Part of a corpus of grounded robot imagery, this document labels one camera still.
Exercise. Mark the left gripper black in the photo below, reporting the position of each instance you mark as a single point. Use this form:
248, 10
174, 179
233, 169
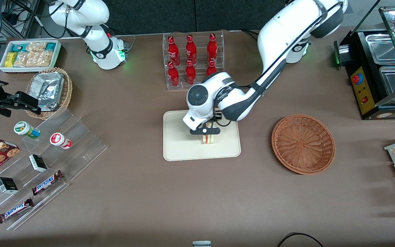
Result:
217, 116

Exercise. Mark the triangle sandwich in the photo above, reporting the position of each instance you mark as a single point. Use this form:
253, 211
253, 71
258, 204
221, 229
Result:
208, 139

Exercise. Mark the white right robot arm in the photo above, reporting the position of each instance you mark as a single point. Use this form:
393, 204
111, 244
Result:
98, 37

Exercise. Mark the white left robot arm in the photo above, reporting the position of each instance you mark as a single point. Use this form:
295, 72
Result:
276, 34

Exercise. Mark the cream plastic tray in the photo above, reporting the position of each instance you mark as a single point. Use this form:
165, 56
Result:
183, 147

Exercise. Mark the small tan wicker basket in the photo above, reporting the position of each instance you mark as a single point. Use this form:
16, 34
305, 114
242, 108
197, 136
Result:
67, 89

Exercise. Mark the round brown wicker basket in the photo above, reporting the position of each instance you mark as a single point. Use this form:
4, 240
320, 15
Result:
303, 144

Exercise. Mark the green lid yogurt cup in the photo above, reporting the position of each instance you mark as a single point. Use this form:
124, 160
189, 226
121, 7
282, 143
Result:
24, 128

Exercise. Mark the silver foil container stack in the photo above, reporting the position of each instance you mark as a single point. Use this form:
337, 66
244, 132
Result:
48, 89

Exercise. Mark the white snack bin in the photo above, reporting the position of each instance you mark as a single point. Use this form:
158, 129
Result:
2, 68

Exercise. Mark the yellow snack pack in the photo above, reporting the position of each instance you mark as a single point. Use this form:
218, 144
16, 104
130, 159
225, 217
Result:
10, 59

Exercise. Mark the clear granola snack pack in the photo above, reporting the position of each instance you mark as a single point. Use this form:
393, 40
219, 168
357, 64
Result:
36, 47
42, 59
23, 59

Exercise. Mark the clear acrylic bottle rack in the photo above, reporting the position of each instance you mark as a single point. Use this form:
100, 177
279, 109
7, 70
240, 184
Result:
199, 85

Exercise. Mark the red lid yogurt cup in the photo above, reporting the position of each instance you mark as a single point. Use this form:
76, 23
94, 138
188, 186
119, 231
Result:
58, 140

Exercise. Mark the teal snack pack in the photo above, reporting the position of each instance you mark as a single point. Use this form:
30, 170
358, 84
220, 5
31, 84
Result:
51, 46
18, 47

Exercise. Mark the small black carton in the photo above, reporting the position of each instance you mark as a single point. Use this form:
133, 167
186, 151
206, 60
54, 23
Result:
38, 163
7, 185

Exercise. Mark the red cola bottle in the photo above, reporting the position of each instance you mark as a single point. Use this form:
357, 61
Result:
191, 49
173, 75
211, 68
174, 51
190, 73
212, 48

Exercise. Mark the clear acrylic stepped display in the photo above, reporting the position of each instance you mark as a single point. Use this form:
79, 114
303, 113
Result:
81, 144

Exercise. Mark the brown snickers bar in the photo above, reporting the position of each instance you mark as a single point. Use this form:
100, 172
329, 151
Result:
46, 183
15, 210

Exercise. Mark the small grey device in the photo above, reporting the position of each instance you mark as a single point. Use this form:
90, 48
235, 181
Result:
201, 244

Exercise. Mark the black food warmer display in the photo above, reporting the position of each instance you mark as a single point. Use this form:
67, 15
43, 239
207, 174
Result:
363, 92

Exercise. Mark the grey metal frame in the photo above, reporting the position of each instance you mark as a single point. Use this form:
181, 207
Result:
19, 20

